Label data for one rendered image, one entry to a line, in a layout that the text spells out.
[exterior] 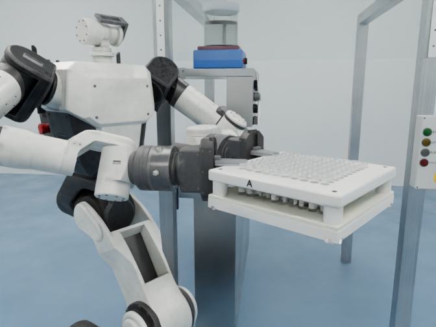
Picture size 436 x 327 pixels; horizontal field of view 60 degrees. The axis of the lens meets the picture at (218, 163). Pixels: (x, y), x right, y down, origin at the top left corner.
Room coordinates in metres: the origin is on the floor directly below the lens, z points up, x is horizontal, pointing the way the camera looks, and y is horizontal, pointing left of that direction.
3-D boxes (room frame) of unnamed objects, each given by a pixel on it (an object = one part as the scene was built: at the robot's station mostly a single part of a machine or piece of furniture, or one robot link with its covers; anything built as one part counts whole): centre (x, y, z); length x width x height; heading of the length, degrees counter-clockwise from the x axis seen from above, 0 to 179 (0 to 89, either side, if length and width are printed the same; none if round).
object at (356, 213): (0.66, -0.15, 1.00); 0.24 x 0.24 x 0.02; 49
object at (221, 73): (1.85, 0.01, 1.26); 0.62 x 0.38 x 0.04; 172
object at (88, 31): (1.07, 0.32, 1.34); 0.10 x 0.07 x 0.09; 139
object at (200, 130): (0.99, 0.04, 1.06); 0.13 x 0.07 x 0.09; 158
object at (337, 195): (0.66, -0.15, 1.05); 0.25 x 0.24 x 0.02; 139
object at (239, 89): (1.63, -0.10, 1.15); 0.22 x 0.11 x 0.20; 172
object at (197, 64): (1.66, -0.02, 1.32); 0.21 x 0.20 x 0.09; 82
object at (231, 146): (0.86, -0.04, 1.05); 0.12 x 0.10 x 0.13; 41
